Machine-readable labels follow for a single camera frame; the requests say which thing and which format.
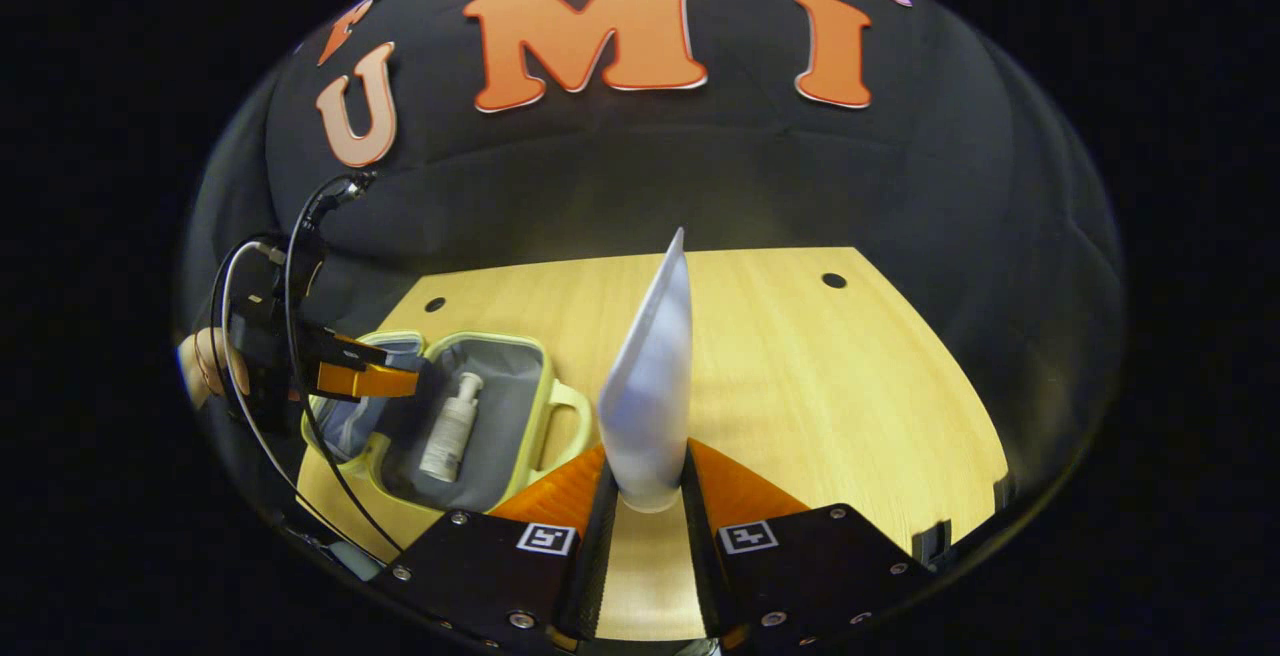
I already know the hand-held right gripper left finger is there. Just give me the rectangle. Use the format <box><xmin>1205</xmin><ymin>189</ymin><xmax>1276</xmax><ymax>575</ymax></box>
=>
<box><xmin>375</xmin><ymin>441</ymin><xmax>622</xmax><ymax>653</ymax></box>

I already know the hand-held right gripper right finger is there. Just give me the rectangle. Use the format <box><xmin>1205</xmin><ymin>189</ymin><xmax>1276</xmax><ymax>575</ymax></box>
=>
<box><xmin>680</xmin><ymin>439</ymin><xmax>937</xmax><ymax>653</ymax></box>

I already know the white pump bottle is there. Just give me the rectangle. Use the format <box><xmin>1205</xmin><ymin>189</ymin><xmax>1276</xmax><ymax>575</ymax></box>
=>
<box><xmin>418</xmin><ymin>372</ymin><xmax>486</xmax><ymax>484</ymax></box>

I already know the cream yellow small suitcase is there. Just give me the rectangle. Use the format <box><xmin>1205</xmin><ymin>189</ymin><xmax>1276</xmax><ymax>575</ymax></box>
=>
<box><xmin>300</xmin><ymin>330</ymin><xmax>594</xmax><ymax>518</ymax></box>

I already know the white squeeze tube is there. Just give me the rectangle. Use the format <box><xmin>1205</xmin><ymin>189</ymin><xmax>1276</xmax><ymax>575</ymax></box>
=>
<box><xmin>598</xmin><ymin>227</ymin><xmax>694</xmax><ymax>515</ymax></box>

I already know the black cable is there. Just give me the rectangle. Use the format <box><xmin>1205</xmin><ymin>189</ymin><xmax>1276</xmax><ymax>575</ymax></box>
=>
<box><xmin>283</xmin><ymin>171</ymin><xmax>406</xmax><ymax>555</ymax></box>

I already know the white cable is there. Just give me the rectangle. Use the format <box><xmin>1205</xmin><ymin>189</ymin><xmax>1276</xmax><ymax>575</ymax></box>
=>
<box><xmin>218</xmin><ymin>239</ymin><xmax>303</xmax><ymax>499</ymax></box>

